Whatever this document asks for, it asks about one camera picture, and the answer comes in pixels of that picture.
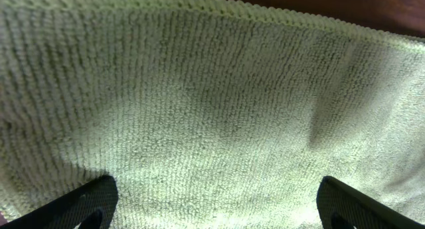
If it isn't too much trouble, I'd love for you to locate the green cloth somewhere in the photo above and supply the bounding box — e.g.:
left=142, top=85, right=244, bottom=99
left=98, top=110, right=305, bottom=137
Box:
left=1, top=0, right=424, bottom=228

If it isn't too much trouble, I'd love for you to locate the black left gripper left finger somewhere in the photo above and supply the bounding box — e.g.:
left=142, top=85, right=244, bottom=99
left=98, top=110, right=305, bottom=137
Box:
left=1, top=175, right=118, bottom=229

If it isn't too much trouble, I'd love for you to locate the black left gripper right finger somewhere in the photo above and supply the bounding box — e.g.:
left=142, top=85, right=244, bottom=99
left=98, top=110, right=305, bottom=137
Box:
left=316, top=176, right=424, bottom=229

